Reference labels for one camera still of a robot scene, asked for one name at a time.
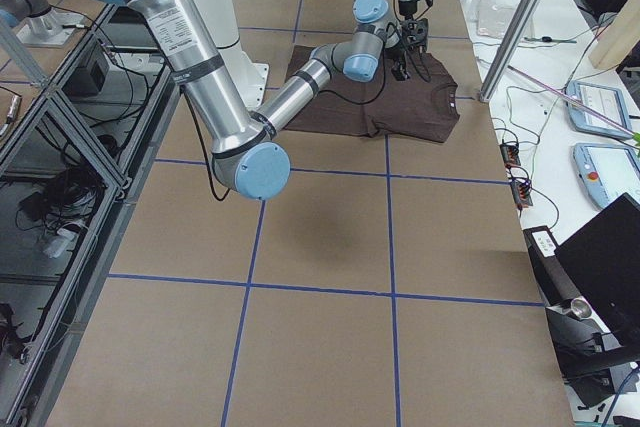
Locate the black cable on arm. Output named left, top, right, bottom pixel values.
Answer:
left=180, top=21, right=434, bottom=201

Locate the blue teach pendant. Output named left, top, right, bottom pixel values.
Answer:
left=572, top=143, right=639, bottom=209
left=566, top=81, right=632, bottom=140

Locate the black monitor on stand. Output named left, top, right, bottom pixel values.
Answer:
left=551, top=194, right=639, bottom=407

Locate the clear plastic bag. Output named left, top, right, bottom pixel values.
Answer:
left=476, top=0, right=519, bottom=39

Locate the aluminium frame post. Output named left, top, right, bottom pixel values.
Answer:
left=479, top=0, right=540, bottom=103

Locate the upper blue teach pendant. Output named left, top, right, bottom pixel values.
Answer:
left=566, top=81, right=632, bottom=140

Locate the orange black terminal block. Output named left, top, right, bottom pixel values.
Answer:
left=499, top=142, right=533, bottom=212

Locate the black aluminium frame rack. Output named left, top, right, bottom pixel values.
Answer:
left=1, top=7, right=178, bottom=426

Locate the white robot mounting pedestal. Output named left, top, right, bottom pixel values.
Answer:
left=179, top=0, right=270, bottom=113

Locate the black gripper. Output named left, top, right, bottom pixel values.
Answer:
left=398, top=0, right=434, bottom=18
left=387, top=19, right=430, bottom=81

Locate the lower blue teach pendant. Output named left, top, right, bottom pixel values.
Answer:
left=572, top=143, right=639, bottom=209

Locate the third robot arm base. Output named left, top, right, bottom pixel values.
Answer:
left=1, top=0, right=84, bottom=47

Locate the dark brown t-shirt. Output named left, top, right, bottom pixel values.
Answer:
left=286, top=53, right=460, bottom=143

